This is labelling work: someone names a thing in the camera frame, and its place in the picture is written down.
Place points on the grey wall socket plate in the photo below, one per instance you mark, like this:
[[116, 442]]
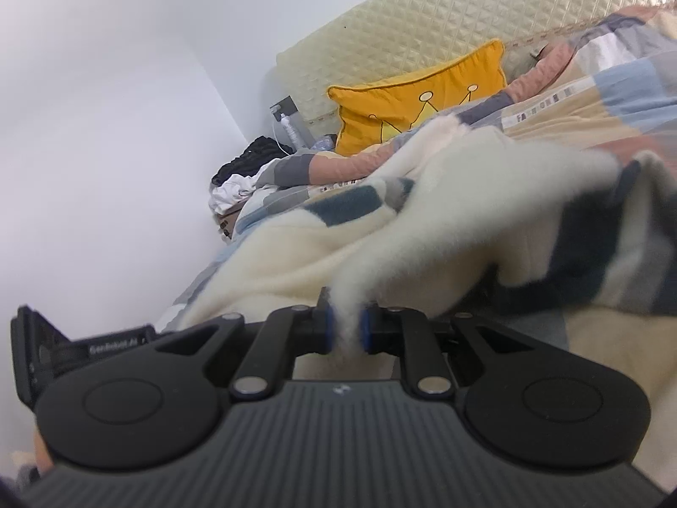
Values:
[[288, 107]]

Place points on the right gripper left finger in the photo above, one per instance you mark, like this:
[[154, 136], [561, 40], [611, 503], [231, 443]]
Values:
[[285, 335]]

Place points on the white clothes pile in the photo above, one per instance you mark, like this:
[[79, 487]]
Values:
[[235, 190]]

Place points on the black clothes pile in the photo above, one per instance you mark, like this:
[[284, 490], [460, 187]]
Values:
[[260, 152]]

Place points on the cream quilted headboard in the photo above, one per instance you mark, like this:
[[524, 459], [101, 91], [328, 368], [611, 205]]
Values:
[[383, 38]]

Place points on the cardboard box nightstand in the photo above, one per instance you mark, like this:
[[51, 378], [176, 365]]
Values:
[[226, 223]]

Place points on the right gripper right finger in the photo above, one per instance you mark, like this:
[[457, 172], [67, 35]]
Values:
[[407, 335]]

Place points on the yellow crown cushion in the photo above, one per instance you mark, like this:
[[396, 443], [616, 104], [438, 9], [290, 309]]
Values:
[[374, 113]]

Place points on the patchwork quilt cover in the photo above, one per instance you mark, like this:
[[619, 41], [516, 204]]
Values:
[[613, 83]]

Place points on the white fluffy fleece garment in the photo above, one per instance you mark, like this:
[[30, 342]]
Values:
[[591, 232]]

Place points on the person's left hand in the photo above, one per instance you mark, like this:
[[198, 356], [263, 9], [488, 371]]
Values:
[[33, 463]]

